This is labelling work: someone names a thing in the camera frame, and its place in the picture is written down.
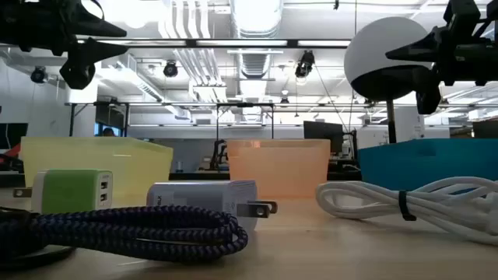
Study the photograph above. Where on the translucent yellow plastic bin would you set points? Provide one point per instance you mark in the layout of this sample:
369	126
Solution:
136	167

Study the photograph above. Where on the black ceiling spotlight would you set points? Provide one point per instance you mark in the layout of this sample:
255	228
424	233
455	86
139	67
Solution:
304	64
170	68
38	74

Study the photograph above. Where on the black overhead frame beam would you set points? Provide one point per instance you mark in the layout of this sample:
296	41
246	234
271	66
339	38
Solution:
190	43

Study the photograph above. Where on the black computer monitor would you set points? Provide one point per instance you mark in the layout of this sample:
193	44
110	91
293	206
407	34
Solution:
323	132

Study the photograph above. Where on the lit blue screen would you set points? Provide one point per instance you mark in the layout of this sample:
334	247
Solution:
98	129

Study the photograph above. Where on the teal plastic bin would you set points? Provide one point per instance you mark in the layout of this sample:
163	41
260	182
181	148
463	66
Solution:
428	163

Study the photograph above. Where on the green white USB charger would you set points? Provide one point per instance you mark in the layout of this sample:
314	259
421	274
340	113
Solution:
66	190

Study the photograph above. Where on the person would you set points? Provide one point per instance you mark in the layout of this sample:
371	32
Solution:
108	132

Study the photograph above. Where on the silver ventilation duct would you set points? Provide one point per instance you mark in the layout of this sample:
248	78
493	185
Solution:
254	23

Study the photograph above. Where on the black background robot arm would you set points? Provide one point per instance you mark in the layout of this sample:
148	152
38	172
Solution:
218	155

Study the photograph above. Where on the translucent orange plastic bin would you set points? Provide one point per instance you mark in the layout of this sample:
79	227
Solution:
280	167

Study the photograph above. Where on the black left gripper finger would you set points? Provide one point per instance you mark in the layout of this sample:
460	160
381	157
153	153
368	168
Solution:
93	29
81	66

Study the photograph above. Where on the white wall charger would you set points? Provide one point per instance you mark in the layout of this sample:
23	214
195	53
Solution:
202	194

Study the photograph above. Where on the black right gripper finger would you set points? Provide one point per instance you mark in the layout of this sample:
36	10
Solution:
424	48
428	93

